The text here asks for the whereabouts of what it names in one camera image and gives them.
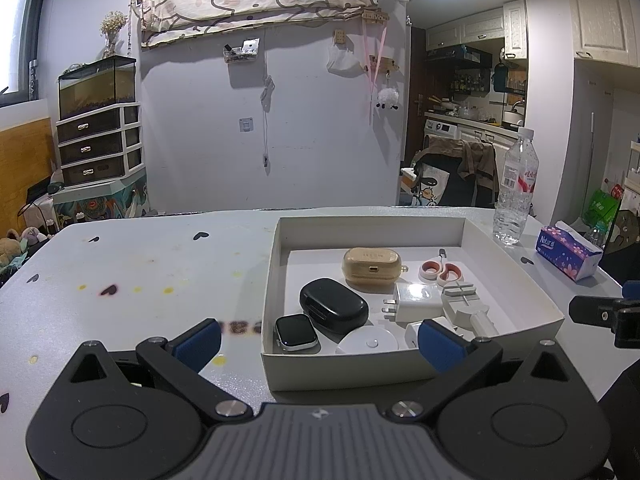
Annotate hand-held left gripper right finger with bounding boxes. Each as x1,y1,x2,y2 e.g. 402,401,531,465
387,319,593,419

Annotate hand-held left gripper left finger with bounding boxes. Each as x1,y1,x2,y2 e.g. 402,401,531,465
47,319,253,423

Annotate small white power adapter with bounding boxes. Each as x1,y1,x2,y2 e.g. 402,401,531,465
404,316,458,348

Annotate grey watch link remover tool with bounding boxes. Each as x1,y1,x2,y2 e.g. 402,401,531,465
441,282,501,338

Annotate large white USB charger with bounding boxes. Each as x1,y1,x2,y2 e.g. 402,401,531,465
382,281,446,322

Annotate round white charging puck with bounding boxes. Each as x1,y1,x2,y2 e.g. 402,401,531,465
335,326,400,356

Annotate pink scissors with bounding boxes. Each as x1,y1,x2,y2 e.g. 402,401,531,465
419,248,463,286

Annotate white cardboard box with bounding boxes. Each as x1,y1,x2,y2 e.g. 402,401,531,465
260,216,566,392

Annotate silver smartwatch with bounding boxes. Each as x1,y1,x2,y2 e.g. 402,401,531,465
274,313,321,352

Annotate beige earbuds case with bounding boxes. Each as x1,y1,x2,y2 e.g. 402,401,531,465
342,247,402,290

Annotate black earbuds case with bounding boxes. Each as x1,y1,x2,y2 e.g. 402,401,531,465
299,278,370,335

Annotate purple floral tissue pack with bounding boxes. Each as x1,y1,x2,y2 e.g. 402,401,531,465
535,221,603,281

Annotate green plastic bag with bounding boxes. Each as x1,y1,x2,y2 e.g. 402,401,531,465
580,187,621,233

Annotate clear water bottle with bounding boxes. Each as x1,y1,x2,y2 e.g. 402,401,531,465
492,127,540,246

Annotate cartoon tote bag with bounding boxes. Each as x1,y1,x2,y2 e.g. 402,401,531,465
400,162,453,207

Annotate painted cabinet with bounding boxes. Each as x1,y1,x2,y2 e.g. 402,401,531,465
50,167,151,233

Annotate chair with brown jacket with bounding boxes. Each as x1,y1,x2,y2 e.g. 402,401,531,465
415,137,501,208

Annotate brown plush bear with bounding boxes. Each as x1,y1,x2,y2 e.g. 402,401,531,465
0,237,23,266

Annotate washing machine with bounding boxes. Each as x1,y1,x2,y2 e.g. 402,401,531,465
424,117,461,161

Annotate black laptop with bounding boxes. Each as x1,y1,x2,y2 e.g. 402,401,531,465
25,175,53,206

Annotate white plastic drawer unit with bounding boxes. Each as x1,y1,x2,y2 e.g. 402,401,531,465
55,102,143,186

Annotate white sheep plush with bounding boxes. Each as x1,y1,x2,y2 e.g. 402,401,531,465
375,86,401,111

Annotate glass fish tank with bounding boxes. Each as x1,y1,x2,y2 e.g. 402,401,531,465
57,55,137,121

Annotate pink ribbon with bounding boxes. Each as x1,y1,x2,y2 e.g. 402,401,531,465
364,20,388,126

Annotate white hanging pouch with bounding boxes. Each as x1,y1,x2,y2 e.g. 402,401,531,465
326,42,363,73

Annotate dried flowers in vase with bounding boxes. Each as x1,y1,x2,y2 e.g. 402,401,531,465
100,10,128,58

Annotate window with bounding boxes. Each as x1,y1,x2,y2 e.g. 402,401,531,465
0,0,48,108

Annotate hanging charger cable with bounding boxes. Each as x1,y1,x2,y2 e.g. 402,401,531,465
260,75,276,171

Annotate clear wall holder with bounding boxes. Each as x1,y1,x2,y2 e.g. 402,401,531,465
222,37,261,63

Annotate white kitchen wall cabinets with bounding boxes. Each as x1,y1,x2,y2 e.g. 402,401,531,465
425,0,528,53

